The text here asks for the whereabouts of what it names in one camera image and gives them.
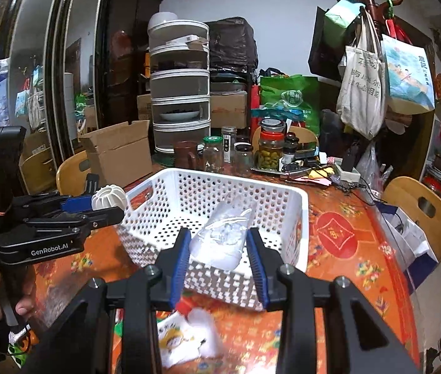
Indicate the clear plastic pack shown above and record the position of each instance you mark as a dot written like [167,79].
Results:
[220,242]

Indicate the right wooden chair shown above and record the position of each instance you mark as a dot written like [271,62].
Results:
[421,205]

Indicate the blue illustrated paper bag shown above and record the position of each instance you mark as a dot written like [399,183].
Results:
[409,79]

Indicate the left wooden chair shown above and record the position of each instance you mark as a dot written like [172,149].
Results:
[71,175]

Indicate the green lid glass jar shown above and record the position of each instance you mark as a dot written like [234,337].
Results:
[213,154]

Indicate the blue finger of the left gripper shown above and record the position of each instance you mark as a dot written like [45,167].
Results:
[85,223]
[77,204]

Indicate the person left hand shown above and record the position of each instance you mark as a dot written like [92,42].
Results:
[0,291]

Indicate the black plastic covered box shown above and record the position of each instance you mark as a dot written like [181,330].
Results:
[232,46]

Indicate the black lid empty jar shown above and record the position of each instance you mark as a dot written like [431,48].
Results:
[243,159]

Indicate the brown plastic mug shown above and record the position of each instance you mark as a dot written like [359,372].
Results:
[186,155]

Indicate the white ribbed round ball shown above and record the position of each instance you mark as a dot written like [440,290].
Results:
[108,197]

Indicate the white perforated plastic basket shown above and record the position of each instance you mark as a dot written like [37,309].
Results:
[174,198]

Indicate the red lid olive jar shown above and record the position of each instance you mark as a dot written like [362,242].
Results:
[270,144]

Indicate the beige canvas tote bag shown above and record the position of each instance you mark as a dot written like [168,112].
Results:
[361,102]

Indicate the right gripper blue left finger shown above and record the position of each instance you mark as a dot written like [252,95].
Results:
[173,264]

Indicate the brown cardboard box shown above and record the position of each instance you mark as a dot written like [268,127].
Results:
[119,154]

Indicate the white stacked drawer tower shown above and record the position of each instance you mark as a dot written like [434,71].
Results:
[179,80]

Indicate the green shopping bag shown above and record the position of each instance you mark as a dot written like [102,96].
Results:
[294,97]

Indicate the white printed packet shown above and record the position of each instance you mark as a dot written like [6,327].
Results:
[186,338]

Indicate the black phone stand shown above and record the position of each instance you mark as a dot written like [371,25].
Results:
[91,184]

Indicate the white blue paper bag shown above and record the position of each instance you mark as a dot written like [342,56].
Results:
[412,251]

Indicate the wooden chair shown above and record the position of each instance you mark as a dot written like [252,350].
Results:
[71,175]
[421,205]

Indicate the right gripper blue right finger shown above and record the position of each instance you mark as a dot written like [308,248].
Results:
[265,263]

